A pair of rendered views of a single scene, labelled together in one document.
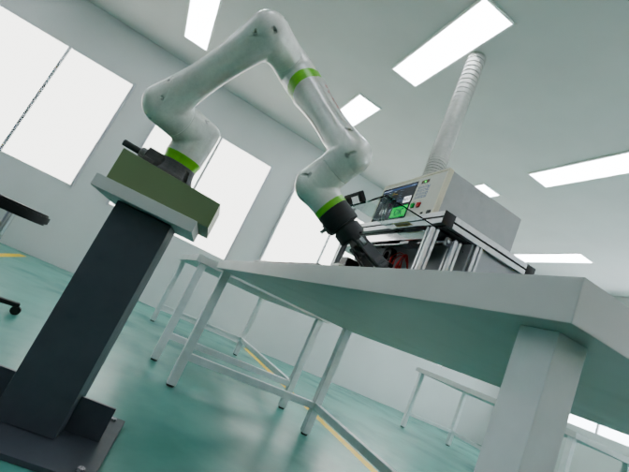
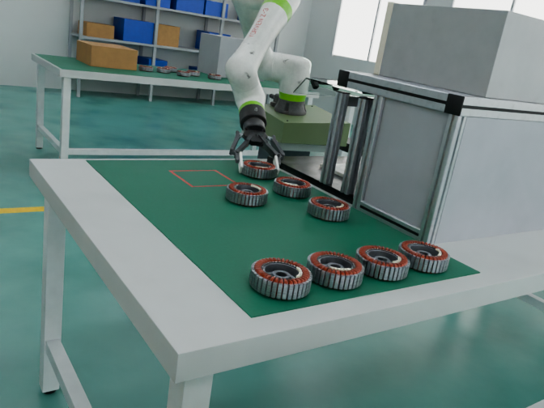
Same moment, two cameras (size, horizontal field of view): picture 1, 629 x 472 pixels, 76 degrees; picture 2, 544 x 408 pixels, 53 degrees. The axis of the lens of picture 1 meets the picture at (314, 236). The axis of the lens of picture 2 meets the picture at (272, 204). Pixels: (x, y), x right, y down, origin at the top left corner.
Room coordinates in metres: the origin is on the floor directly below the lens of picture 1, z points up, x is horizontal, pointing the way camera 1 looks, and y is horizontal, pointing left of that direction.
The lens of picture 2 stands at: (0.59, -1.86, 1.19)
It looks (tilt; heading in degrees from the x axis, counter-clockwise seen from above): 17 degrees down; 73
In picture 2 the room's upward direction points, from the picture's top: 9 degrees clockwise
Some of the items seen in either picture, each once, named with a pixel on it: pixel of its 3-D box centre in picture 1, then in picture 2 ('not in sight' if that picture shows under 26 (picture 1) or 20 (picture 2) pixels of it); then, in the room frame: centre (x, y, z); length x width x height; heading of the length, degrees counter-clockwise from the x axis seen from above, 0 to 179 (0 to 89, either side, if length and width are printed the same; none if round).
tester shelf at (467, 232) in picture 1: (427, 248); (472, 98); (1.60, -0.45, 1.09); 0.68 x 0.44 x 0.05; 19
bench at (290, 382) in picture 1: (224, 317); not in sight; (3.80, 0.44, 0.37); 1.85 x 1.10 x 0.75; 19
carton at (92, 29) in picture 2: not in sight; (95, 29); (0.27, 6.06, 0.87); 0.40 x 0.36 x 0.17; 109
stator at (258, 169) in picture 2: not in sight; (258, 169); (1.04, -0.24, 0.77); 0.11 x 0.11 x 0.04
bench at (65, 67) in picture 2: not in sight; (180, 118); (1.12, 2.79, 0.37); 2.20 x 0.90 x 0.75; 19
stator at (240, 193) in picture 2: not in sight; (247, 193); (0.94, -0.51, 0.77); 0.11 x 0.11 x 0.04
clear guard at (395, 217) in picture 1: (387, 222); (353, 95); (1.32, -0.21, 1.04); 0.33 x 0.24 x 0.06; 109
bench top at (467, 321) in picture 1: (379, 324); (423, 207); (1.57, -0.38, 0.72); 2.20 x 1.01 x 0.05; 19
